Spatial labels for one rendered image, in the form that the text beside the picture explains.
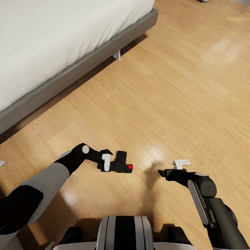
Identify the digital camera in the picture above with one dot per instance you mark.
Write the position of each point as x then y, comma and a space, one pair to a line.
120, 165

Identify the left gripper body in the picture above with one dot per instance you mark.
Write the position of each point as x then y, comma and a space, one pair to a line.
99, 159

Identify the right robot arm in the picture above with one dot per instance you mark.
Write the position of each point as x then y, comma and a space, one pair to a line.
218, 218

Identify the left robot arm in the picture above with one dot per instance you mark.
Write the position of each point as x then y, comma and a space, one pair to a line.
26, 202

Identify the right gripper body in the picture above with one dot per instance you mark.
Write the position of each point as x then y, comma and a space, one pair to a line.
174, 174

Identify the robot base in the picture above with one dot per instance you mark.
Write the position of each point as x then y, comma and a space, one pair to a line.
177, 240

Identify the robot trunk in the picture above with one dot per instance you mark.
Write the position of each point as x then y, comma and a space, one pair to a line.
125, 233

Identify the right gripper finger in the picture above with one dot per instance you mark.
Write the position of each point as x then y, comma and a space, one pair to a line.
162, 173

